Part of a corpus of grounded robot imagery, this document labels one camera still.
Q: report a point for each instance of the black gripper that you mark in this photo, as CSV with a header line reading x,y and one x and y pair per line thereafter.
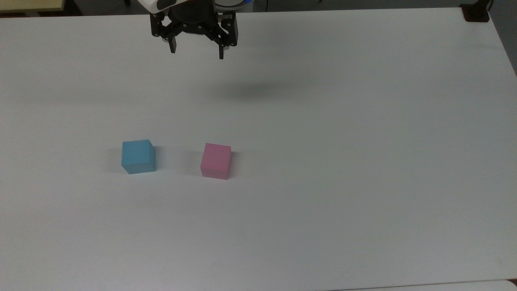
x,y
190,18

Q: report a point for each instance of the pink cube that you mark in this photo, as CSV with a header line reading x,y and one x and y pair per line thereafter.
x,y
216,161

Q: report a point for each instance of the blue cube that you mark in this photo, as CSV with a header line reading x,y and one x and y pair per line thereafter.
x,y
138,156

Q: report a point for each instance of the yellow wooden furniture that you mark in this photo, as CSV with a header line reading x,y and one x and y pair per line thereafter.
x,y
28,5

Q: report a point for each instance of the black table clamp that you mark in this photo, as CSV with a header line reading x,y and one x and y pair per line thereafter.
x,y
476,11

